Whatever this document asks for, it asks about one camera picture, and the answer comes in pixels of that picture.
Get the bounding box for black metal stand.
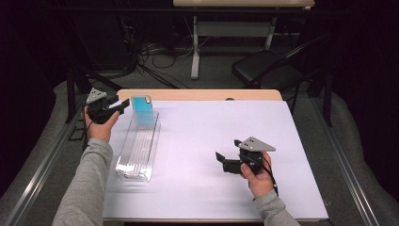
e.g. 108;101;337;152
64;18;126;125

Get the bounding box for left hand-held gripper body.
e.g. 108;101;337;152
86;87;119;125

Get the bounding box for aluminium floor rail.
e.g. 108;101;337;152
3;93;90;226
309;93;382;226

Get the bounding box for translucent blue phone case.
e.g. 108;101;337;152
130;95;157;130

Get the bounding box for clear plastic storage container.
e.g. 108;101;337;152
114;109;162;183

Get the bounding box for white-legged background desk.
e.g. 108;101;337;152
172;0;316;80

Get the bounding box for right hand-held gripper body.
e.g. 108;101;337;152
221;136;278;176

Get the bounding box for person's left hand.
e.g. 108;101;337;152
84;106;120;144

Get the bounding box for black floor cables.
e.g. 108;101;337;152
117;13;217;90

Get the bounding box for black curtain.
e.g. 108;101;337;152
328;0;399;202
0;0;70;196

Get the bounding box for white table cover sheet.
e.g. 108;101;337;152
103;99;329;220

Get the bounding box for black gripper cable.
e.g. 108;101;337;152
247;156;280;198

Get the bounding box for person's right hand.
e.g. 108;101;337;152
239;151;276;200

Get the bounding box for black folding chair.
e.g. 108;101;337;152
231;31;334;116

